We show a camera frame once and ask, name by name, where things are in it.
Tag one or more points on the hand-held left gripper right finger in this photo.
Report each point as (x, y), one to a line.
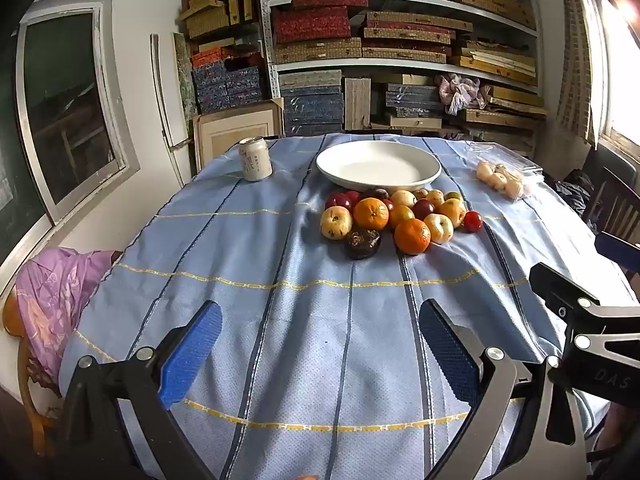
(447, 355)

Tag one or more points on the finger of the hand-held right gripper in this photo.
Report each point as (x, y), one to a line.
(615, 251)
(555, 285)

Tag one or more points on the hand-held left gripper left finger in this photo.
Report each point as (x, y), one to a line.
(192, 355)

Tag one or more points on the red tomato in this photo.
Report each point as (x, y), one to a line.
(473, 221)
(338, 201)
(352, 196)

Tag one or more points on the orange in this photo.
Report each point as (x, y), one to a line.
(371, 212)
(412, 236)

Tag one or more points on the yellow tomato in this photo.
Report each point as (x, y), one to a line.
(401, 215)
(452, 196)

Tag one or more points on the dark wrinkled passion fruit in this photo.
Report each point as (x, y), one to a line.
(362, 243)

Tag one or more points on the dark red plum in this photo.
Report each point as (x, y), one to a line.
(423, 208)

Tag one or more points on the small pale yellow apple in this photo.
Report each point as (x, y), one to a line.
(421, 193)

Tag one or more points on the dark purple plum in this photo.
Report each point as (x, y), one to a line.
(376, 193)

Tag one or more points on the white oval plate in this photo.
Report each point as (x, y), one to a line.
(375, 167)

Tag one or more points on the dark chair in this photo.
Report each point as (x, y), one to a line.
(617, 205)

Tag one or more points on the dark cloth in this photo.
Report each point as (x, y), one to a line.
(575, 190)

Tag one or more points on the blue striped tablecloth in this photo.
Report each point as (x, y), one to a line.
(300, 310)

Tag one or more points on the clear plastic package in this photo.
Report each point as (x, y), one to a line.
(520, 165)

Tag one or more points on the pink floral cloth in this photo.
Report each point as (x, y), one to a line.
(50, 300)

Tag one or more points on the bright window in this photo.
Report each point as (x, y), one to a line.
(620, 85)

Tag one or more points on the orange wooden chair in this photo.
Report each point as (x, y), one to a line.
(30, 410)

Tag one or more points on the stack of flat gold boxes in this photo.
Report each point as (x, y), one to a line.
(505, 117)

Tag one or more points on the woven bamboo blind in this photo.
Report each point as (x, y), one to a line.
(575, 60)

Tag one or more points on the white beverage can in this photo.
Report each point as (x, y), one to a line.
(255, 160)

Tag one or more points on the pink crumpled plastic bag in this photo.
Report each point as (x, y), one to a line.
(460, 92)

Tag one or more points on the stack of blue and tan boxes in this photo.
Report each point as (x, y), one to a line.
(412, 102)

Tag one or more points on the long white board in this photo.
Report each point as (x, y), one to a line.
(162, 100)

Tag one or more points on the upright beige woven boxes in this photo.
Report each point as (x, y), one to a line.
(357, 105)

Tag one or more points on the green marbled board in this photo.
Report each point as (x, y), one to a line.
(186, 85)

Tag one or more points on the stack of blue floral boxes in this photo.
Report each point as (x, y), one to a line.
(215, 85)

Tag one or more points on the stack of dark blue boxes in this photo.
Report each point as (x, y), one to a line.
(312, 110)

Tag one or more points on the white framed window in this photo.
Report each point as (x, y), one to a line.
(65, 110)

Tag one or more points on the white metal shelf rack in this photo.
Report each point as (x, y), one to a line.
(350, 63)

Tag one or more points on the pile of gold woven boxes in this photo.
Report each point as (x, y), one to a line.
(215, 20)

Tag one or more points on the beige picture frame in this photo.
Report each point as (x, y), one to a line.
(235, 132)

